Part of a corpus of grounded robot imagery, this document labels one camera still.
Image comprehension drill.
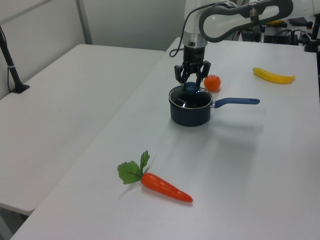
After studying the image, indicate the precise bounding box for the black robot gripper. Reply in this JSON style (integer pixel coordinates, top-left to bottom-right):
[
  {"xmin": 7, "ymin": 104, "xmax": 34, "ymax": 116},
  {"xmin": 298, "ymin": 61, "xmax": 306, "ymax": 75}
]
[{"xmin": 173, "ymin": 45, "xmax": 212, "ymax": 92}]

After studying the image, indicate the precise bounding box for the glass lid with blue knob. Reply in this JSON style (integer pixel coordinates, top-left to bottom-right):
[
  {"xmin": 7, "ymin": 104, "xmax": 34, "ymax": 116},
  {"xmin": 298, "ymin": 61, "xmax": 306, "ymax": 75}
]
[{"xmin": 168, "ymin": 81, "xmax": 214, "ymax": 110}]

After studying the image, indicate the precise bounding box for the orange toy fruit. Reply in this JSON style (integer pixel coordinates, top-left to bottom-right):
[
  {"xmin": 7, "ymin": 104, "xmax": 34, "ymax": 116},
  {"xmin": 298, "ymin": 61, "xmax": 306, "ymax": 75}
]
[{"xmin": 203, "ymin": 74, "xmax": 222, "ymax": 92}]

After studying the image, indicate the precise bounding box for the grey electronics box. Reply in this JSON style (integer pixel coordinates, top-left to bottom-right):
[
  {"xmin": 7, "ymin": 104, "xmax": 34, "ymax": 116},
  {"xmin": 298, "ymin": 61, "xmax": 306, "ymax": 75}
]
[{"xmin": 240, "ymin": 25, "xmax": 264, "ymax": 42}]

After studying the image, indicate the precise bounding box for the yellow toy banana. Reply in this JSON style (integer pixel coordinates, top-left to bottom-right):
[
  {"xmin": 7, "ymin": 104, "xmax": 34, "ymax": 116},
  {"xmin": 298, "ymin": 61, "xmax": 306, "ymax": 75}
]
[{"xmin": 252, "ymin": 66, "xmax": 296, "ymax": 85}]

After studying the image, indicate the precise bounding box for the yellow black tool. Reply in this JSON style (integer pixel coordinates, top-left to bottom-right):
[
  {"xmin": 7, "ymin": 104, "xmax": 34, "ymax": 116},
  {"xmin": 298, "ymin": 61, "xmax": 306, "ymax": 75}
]
[{"xmin": 266, "ymin": 20, "xmax": 288, "ymax": 28}]

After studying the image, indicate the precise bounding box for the orange toy carrot with leaves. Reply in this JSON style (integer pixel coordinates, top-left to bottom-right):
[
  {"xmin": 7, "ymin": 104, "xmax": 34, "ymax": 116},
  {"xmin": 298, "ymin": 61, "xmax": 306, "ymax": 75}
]
[{"xmin": 117, "ymin": 149, "xmax": 194, "ymax": 204}]

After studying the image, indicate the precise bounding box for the black keyboard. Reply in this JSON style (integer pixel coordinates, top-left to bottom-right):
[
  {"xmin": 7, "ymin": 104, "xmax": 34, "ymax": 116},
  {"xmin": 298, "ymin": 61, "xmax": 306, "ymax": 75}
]
[{"xmin": 289, "ymin": 16, "xmax": 308, "ymax": 26}]

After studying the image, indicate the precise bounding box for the black pole with table clamp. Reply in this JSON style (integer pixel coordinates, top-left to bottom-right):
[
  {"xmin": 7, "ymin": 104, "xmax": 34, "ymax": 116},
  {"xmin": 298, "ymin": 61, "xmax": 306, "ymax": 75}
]
[{"xmin": 303, "ymin": 13, "xmax": 320, "ymax": 53}]

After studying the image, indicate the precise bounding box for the dark pot with blue handle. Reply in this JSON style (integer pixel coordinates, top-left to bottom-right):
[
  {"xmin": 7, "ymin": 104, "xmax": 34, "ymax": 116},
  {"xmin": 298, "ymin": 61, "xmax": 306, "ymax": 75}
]
[{"xmin": 169, "ymin": 86, "xmax": 261, "ymax": 127}]

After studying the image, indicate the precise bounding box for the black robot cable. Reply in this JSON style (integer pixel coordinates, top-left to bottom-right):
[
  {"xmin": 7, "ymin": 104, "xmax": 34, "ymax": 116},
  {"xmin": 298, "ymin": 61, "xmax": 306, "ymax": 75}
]
[{"xmin": 169, "ymin": 0, "xmax": 226, "ymax": 58}]

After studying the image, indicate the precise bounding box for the black electronics box with cables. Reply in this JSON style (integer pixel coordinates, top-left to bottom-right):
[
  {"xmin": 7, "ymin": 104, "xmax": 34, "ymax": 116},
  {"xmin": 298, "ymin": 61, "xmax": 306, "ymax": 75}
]
[{"xmin": 263, "ymin": 26, "xmax": 300, "ymax": 46}]

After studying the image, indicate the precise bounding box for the grey partition post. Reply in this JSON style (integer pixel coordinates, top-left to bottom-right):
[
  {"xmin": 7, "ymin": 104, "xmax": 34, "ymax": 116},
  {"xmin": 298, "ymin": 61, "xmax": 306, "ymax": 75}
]
[{"xmin": 75, "ymin": 0, "xmax": 94, "ymax": 46}]

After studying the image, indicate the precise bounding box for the black camera stand with base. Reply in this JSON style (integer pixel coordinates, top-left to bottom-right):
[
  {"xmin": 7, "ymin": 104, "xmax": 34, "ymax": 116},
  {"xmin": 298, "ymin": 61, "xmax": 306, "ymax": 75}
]
[{"xmin": 0, "ymin": 24, "xmax": 31, "ymax": 94}]

